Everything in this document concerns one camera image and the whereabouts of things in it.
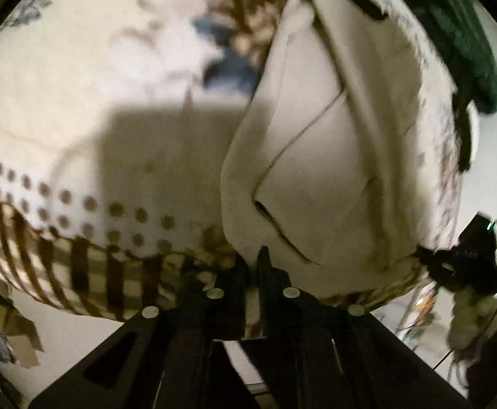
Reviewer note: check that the printed floral dotted blanket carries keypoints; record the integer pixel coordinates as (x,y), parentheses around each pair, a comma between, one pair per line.
(103,93)

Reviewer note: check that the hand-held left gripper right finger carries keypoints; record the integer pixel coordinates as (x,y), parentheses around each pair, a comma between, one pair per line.
(274,306)

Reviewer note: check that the white garment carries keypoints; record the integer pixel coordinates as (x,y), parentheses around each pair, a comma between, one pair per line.
(337,157)

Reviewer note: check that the person's right hand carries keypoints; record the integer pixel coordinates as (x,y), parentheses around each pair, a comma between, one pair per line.
(472,319)

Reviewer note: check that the dark green cloth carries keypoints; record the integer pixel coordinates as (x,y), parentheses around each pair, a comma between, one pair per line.
(457,21)

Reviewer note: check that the brown cardboard box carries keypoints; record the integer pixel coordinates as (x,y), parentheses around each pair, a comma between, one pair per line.
(14,332)

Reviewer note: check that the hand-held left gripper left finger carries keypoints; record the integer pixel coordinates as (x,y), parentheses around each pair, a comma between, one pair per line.
(230,306)

